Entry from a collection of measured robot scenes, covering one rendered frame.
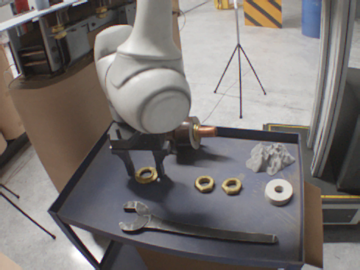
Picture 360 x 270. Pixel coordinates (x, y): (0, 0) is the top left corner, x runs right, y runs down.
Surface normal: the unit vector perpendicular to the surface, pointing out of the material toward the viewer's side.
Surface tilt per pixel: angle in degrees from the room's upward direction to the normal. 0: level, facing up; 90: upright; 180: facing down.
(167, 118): 98
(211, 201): 0
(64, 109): 90
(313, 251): 26
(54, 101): 90
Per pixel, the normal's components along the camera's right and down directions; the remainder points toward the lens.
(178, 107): 0.36, 0.65
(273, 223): -0.11, -0.80
